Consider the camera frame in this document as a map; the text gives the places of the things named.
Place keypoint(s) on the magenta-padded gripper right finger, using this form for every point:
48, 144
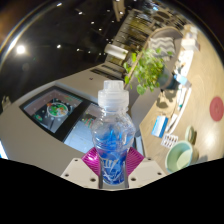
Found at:
146, 171

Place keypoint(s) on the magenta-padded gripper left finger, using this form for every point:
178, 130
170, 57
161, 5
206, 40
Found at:
78, 171

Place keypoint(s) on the clear bottle with blue label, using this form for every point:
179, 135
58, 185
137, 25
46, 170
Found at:
113, 100

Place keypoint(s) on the light green mug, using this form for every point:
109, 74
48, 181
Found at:
180, 156

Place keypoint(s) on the pill blister pack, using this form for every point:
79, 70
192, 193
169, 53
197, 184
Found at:
169, 140

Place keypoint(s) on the small blue white box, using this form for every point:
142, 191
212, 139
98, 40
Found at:
160, 126

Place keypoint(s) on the dark-framed window with decals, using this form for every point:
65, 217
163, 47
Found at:
55, 110

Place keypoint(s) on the grey curved sofa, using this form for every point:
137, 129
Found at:
141, 103

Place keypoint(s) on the flat round red coaster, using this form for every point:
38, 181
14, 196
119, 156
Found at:
217, 108

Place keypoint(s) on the small light blue box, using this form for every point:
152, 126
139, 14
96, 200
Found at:
181, 80

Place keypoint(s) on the green potted plant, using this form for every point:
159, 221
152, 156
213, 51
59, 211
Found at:
148, 71

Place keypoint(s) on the printed white brochure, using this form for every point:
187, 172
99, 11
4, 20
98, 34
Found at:
185, 61

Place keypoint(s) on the white round pillar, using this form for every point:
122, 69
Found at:
116, 51

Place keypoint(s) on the grey chevron pillow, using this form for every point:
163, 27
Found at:
161, 45

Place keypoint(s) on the group of ceiling spotlights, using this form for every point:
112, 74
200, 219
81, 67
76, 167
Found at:
20, 49

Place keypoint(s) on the long white carton box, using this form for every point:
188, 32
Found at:
190, 41

